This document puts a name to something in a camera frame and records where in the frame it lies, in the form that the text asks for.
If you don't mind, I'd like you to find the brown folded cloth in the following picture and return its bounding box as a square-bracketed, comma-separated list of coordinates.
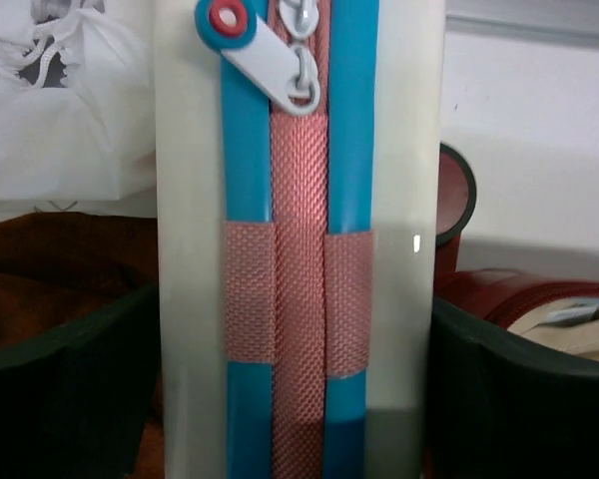
[0, 213, 165, 478]

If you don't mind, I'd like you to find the aluminium table frame rail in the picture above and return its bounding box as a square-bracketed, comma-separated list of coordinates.
[446, 15, 599, 49]

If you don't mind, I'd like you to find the white blue toiletry case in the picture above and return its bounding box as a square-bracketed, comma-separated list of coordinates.
[155, 1, 446, 478]

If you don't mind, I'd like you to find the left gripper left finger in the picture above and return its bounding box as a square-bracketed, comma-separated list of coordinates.
[0, 285, 160, 478]

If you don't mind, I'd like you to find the beige shirt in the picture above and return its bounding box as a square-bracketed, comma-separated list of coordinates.
[507, 297, 599, 361]

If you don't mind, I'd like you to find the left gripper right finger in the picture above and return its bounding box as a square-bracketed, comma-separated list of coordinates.
[425, 299, 599, 478]

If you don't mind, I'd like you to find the red suitcase blue lining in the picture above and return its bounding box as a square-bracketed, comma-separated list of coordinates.
[433, 144, 599, 328]

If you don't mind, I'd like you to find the white drawstring bag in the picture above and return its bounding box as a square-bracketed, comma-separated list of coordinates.
[0, 1, 156, 202]

